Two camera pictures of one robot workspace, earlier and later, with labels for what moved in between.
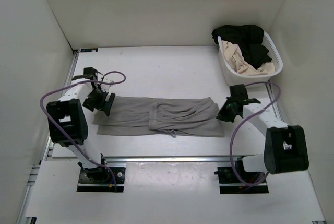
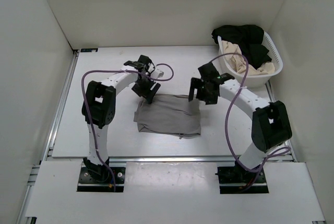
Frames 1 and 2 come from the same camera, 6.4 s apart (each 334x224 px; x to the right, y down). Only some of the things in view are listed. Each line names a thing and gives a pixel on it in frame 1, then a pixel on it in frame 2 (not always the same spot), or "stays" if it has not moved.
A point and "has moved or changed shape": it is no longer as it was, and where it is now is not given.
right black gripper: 222,114 → 195,83
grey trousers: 171,117 has moved or changed shape
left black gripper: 102,105 → 147,96
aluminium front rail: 173,159 stays
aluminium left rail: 49,140 stays
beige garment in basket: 237,62 stays
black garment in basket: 249,38 stays
